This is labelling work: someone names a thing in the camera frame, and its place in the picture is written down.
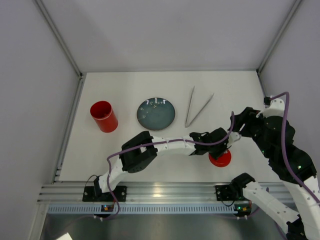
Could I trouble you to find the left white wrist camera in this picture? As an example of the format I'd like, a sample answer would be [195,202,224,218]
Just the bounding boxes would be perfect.
[227,132,242,149]

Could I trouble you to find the red cylindrical container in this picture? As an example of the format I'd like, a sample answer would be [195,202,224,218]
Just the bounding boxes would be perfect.
[90,100,118,133]

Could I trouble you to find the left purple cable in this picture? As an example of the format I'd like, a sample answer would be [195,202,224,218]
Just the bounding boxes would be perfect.
[106,111,236,218]

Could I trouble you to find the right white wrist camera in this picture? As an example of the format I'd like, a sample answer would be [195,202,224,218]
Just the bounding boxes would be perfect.
[255,96,285,119]

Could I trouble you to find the left black base bracket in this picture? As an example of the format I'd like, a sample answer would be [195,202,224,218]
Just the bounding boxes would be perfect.
[82,185,127,203]

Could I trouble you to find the metal serving tongs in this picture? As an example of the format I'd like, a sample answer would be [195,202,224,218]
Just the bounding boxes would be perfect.
[184,86,215,128]

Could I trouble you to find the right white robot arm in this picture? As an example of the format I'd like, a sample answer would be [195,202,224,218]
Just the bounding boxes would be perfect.
[230,107,320,240]

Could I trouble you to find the blue ceramic plate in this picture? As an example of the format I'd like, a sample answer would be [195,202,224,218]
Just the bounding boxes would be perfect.
[136,97,176,131]

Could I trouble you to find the black base bracket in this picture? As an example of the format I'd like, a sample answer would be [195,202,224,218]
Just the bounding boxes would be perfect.
[215,184,237,202]
[82,185,127,203]

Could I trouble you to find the grey slotted cable duct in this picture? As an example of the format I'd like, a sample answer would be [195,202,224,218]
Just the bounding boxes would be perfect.
[47,203,237,215]

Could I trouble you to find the right black base bracket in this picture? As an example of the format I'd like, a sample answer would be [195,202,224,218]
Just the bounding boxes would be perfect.
[215,184,237,202]

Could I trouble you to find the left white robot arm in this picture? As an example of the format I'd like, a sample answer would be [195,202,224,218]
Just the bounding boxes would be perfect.
[93,127,232,197]

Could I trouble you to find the red round lid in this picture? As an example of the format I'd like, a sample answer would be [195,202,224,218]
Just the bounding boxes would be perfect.
[208,150,232,168]

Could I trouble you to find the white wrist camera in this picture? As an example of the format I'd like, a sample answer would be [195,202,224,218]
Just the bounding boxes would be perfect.
[227,132,242,149]
[255,96,285,119]

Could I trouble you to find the aluminium mounting rail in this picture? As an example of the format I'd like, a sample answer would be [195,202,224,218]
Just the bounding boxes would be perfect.
[37,181,296,203]

